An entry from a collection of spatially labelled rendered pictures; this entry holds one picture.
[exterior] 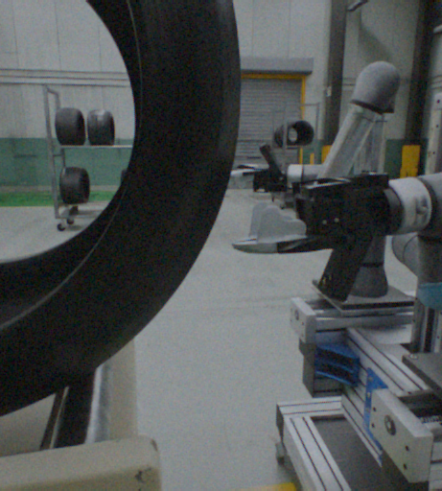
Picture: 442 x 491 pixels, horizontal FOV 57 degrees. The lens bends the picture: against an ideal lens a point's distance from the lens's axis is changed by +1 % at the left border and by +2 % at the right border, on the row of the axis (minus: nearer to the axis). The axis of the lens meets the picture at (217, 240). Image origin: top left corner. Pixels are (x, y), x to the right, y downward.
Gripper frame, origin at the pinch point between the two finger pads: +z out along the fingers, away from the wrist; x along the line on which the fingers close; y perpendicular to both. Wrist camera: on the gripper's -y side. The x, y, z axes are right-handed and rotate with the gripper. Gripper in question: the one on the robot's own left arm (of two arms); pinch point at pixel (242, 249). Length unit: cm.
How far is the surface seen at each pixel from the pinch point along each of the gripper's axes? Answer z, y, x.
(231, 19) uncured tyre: 2.7, 22.8, 14.8
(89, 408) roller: 18.7, -6.3, 16.9
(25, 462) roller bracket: 21.1, -3.2, 25.5
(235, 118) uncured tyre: 3.1, 15.5, 14.7
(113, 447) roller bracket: 16.0, -3.8, 25.4
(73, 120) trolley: 77, 58, -536
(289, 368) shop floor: -51, -108, -132
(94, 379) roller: 18.7, -6.3, 12.5
